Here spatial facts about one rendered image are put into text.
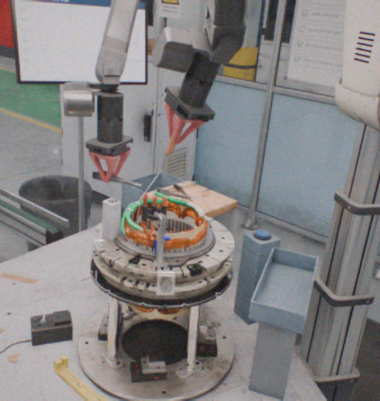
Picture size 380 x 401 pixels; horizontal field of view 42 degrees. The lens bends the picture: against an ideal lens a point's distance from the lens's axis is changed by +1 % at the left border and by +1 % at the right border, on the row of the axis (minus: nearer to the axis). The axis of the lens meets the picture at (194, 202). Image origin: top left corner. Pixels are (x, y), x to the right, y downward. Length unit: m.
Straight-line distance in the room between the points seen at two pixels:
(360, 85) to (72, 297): 0.94
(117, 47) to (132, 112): 2.38
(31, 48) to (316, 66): 1.86
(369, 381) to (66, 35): 2.00
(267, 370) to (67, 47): 1.41
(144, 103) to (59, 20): 1.45
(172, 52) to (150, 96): 2.43
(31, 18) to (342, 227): 1.35
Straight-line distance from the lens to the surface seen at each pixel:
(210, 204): 1.39
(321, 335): 1.41
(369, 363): 2.68
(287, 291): 1.11
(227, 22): 0.87
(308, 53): 3.30
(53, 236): 1.88
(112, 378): 1.19
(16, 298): 1.50
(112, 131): 1.10
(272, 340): 1.12
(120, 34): 1.11
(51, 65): 2.03
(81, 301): 1.46
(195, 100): 0.96
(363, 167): 1.22
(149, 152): 3.42
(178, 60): 0.91
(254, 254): 1.30
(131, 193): 1.48
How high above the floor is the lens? 1.61
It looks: 23 degrees down
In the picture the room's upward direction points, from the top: 5 degrees clockwise
